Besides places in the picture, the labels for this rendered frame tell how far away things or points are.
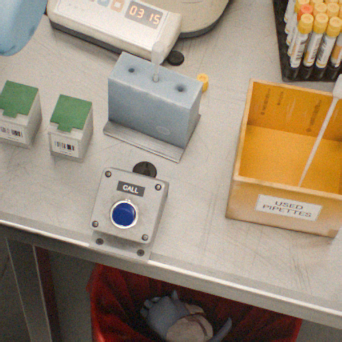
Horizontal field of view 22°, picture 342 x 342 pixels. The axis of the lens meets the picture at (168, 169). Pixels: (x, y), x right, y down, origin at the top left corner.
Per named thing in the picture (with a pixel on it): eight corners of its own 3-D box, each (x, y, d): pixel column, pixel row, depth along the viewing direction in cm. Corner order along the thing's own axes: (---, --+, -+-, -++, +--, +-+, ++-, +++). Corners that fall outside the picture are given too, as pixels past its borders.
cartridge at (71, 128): (49, 155, 107) (46, 125, 101) (62, 123, 109) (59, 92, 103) (82, 163, 107) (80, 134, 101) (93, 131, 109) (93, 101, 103)
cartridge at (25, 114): (-2, 141, 108) (-9, 111, 102) (11, 109, 110) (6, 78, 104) (30, 149, 107) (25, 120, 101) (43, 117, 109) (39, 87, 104)
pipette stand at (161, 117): (102, 133, 109) (101, 87, 100) (126, 89, 112) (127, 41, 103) (178, 163, 107) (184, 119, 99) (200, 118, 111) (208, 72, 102)
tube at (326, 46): (325, 77, 114) (345, 26, 105) (312, 79, 114) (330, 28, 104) (321, 67, 115) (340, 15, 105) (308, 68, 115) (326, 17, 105)
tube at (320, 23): (295, 71, 114) (312, 17, 105) (303, 64, 115) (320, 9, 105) (306, 79, 114) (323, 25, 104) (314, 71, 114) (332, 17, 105)
